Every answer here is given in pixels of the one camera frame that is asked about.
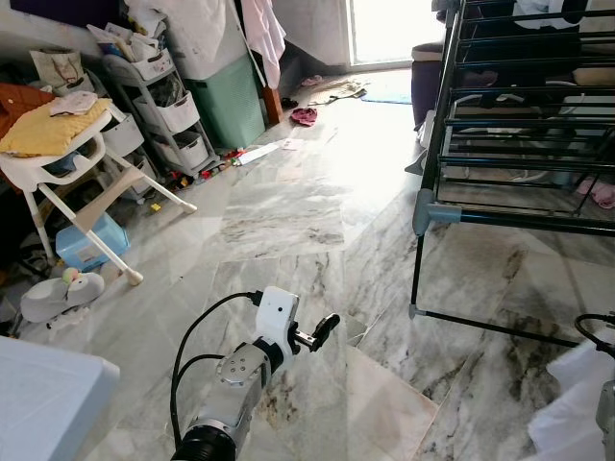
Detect white paper sheet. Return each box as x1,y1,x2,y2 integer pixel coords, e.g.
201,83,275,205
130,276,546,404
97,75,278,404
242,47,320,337
234,138,303,167

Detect red slippers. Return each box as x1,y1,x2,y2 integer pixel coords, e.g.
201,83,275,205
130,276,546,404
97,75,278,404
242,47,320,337
289,105,319,127

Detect black metal drying rack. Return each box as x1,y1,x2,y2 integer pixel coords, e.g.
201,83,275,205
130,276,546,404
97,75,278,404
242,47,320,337
407,0,615,350

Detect light blue plastic box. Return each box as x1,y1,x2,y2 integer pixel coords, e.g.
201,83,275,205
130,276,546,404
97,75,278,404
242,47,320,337
54,212,132,273

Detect blue door mat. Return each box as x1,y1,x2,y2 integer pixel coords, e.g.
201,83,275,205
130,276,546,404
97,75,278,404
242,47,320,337
360,89,414,106

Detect beige door mat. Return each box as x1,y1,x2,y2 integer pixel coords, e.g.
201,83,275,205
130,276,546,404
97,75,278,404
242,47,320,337
306,74,368,106

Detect green storage bin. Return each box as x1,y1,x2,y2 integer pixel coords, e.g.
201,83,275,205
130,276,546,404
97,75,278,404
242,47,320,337
185,53,269,151

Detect white hanging garment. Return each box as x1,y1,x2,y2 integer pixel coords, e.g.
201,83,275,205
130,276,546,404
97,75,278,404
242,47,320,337
525,339,615,461

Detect dark purple bin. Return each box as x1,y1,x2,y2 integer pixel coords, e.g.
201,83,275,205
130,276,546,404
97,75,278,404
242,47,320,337
410,42,446,132

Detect light blue folding table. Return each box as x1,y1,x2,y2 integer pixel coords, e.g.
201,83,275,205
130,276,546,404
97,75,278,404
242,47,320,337
0,336,122,461

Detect white drawer cart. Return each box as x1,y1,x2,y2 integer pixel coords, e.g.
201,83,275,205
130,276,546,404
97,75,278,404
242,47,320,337
99,27,221,181

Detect pale pink hanging garment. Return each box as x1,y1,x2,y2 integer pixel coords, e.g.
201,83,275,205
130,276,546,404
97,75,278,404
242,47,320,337
239,0,288,90

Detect white baby high chair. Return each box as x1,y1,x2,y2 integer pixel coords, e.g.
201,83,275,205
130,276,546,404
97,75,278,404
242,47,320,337
0,99,200,287

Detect pink cloth item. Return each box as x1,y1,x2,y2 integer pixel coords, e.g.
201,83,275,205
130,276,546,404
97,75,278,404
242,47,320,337
575,177,615,210

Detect small white cloth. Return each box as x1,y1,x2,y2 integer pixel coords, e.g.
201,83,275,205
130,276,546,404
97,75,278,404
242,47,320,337
49,90,100,117

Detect yellow seat cushion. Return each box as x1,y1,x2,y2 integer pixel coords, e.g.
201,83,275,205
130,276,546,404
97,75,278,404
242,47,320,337
0,96,116,158

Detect beige tote bag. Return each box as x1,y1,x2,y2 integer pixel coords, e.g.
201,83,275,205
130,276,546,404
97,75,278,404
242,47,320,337
29,48,87,93

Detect orange brown bag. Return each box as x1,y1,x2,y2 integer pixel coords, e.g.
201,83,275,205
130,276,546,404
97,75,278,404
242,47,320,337
0,82,56,116

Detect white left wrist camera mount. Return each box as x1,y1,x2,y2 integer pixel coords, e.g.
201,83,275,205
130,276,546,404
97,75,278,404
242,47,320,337
254,285,302,352

